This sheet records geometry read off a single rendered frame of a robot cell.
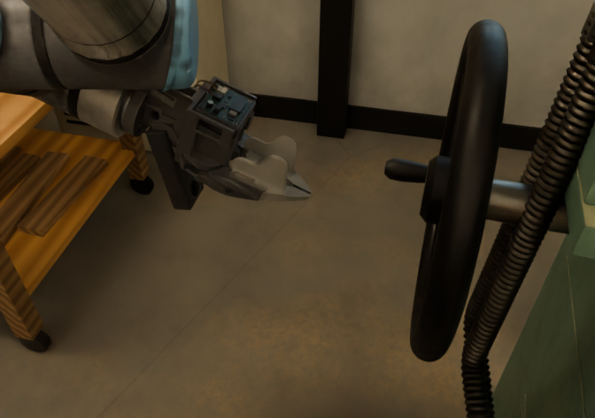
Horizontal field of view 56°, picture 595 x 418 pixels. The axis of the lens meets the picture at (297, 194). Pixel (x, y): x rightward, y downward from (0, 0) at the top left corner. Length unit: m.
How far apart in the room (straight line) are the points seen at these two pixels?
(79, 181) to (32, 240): 0.20
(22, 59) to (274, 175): 0.26
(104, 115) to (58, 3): 0.25
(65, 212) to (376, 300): 0.81
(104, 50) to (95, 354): 1.06
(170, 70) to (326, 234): 1.16
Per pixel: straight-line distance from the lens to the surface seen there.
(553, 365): 0.79
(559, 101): 0.49
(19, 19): 0.51
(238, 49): 1.94
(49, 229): 1.46
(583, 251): 0.43
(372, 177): 1.78
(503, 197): 0.49
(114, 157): 1.63
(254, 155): 0.63
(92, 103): 0.61
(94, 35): 0.42
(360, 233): 1.59
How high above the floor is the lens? 1.13
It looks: 42 degrees down
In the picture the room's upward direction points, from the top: straight up
